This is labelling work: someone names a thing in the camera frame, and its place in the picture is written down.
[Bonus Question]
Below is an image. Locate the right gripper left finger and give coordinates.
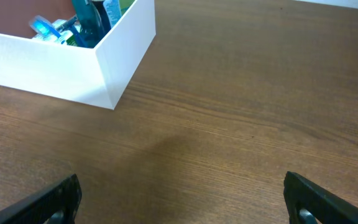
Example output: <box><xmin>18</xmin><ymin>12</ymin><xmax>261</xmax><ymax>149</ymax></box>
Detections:
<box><xmin>0</xmin><ymin>174</ymin><xmax>82</xmax><ymax>224</ymax></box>

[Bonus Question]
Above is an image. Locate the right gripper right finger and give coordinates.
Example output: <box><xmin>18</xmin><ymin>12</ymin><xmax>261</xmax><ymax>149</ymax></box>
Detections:
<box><xmin>283</xmin><ymin>171</ymin><xmax>358</xmax><ymax>224</ymax></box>

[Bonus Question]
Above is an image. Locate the teal mouthwash bottle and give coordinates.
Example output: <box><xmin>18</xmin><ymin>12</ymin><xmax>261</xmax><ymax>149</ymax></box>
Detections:
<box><xmin>72</xmin><ymin>0</ymin><xmax>105</xmax><ymax>48</ymax></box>

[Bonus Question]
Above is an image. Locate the blue disposable razor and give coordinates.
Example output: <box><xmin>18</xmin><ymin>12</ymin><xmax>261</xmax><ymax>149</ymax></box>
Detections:
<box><xmin>53</xmin><ymin>16</ymin><xmax>87</xmax><ymax>47</ymax></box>

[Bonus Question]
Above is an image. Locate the blue white toothbrush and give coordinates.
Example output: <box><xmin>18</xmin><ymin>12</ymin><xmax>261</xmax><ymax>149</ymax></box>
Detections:
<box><xmin>29</xmin><ymin>16</ymin><xmax>67</xmax><ymax>45</ymax></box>

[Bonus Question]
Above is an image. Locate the white cardboard box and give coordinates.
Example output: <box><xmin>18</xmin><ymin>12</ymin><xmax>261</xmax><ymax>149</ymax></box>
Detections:
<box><xmin>0</xmin><ymin>0</ymin><xmax>156</xmax><ymax>110</ymax></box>

